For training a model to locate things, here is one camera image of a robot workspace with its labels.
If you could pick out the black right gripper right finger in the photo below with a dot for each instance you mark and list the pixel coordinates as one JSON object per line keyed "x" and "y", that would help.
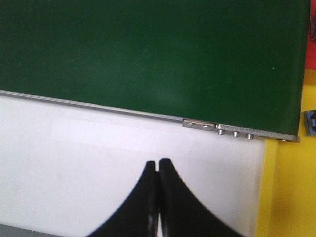
{"x": 182, "y": 214}

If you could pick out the yellow plastic tray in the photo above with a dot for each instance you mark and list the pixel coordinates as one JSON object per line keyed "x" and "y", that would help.
{"x": 287, "y": 206}

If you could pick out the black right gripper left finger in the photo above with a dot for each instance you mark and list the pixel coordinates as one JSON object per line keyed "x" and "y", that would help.
{"x": 137, "y": 216}

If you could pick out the red mushroom push button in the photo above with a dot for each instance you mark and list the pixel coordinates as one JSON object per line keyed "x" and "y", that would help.
{"x": 313, "y": 27}

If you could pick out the yellow mushroom push button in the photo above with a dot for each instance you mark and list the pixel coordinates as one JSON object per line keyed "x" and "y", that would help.
{"x": 310, "y": 122}

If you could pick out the green conveyor belt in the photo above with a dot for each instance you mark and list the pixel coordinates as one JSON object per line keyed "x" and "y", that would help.
{"x": 234, "y": 62}

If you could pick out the aluminium conveyor frame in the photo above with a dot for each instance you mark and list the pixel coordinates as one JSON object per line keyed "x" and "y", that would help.
{"x": 221, "y": 129}

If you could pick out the red plastic tray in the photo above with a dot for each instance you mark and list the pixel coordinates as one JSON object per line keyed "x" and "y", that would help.
{"x": 311, "y": 54}

